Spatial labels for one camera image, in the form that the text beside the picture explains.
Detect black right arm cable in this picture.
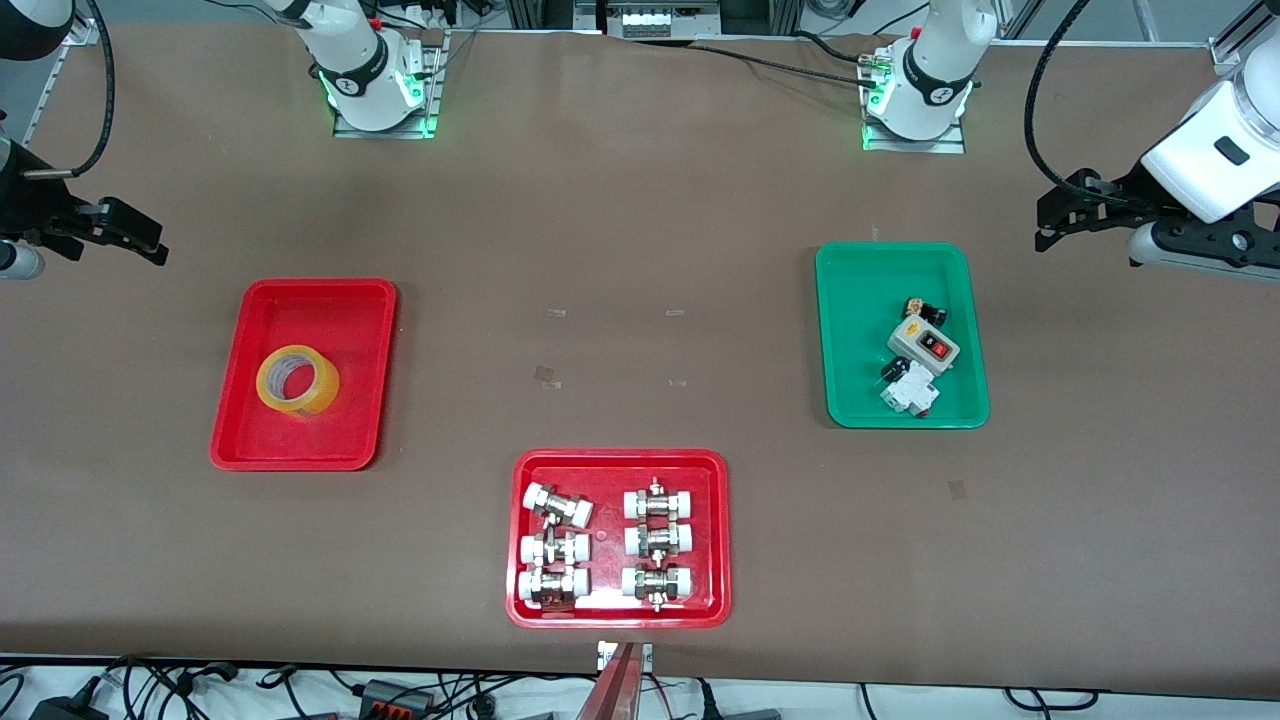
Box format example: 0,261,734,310
20,0,117,181

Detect black orange connector box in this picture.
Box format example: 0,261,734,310
360,678,436,716

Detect aluminium frame profile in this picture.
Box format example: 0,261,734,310
505,0,601,31

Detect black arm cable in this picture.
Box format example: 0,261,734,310
20,0,117,181
1022,0,1093,193

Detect white power strip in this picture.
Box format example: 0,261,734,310
605,0,696,39

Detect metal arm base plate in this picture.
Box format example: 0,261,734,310
333,28,451,140
860,50,968,155

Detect black table cable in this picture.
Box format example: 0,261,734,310
795,30,906,66
688,42,871,86

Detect black power adapter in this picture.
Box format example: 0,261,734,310
30,695,111,720

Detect green plastic tray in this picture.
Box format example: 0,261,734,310
814,241,991,430

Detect red metal bar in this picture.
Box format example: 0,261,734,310
575,640,651,720

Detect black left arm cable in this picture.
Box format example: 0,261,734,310
1022,0,1093,193

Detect aluminium table edge rail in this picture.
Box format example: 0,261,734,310
1205,0,1280,76
20,20,101,146

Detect tangled black floor cables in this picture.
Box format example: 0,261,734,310
100,655,241,720

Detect white metal pipe fitting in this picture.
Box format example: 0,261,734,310
517,566,591,611
624,520,695,559
621,563,695,612
623,478,697,522
523,482,595,529
519,530,592,568

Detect grey switch box red button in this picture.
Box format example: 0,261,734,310
887,314,961,377

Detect red plastic tray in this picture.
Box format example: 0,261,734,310
505,448,732,630
209,278,399,472

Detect small printed marker plate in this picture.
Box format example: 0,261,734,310
597,640,654,673

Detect black floor cable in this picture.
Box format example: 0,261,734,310
1005,688,1101,713

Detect yellow packing tape roll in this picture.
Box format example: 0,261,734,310
256,344,340,420

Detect white circuit breaker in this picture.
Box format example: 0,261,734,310
879,360,941,416

